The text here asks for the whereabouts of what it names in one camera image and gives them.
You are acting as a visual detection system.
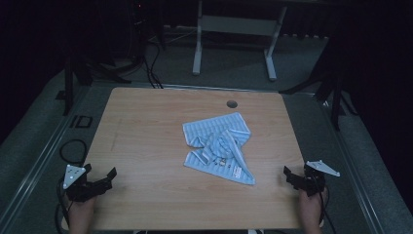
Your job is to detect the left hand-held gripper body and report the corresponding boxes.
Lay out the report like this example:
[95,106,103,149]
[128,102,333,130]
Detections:
[61,164,113,203]

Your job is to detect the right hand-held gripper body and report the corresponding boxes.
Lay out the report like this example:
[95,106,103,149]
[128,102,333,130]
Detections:
[301,159,341,198]

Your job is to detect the blue striped towel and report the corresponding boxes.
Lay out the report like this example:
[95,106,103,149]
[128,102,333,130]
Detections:
[181,111,257,186]

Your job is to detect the person's left hand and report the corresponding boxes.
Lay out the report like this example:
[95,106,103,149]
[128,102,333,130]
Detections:
[65,193,98,217]

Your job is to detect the person's right hand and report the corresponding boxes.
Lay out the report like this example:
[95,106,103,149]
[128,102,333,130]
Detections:
[297,187,328,214]

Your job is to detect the black tripod stand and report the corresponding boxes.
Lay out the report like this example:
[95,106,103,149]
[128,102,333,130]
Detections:
[280,61,359,132]
[56,53,132,117]

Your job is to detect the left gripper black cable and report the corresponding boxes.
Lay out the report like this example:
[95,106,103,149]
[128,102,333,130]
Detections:
[54,177,71,232]

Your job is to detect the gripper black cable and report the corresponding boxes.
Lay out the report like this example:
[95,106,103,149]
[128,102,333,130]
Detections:
[54,177,71,232]
[311,174,338,234]

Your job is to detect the black looped cable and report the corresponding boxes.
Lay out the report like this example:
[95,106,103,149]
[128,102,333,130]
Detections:
[58,138,89,166]

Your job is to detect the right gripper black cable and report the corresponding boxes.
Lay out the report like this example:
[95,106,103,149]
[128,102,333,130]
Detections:
[311,174,338,234]

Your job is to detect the black floor cables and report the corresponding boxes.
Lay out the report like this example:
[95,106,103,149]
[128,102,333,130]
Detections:
[141,40,165,90]

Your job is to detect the white metal desk frame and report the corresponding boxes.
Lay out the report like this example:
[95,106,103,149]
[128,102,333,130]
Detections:
[192,0,288,82]

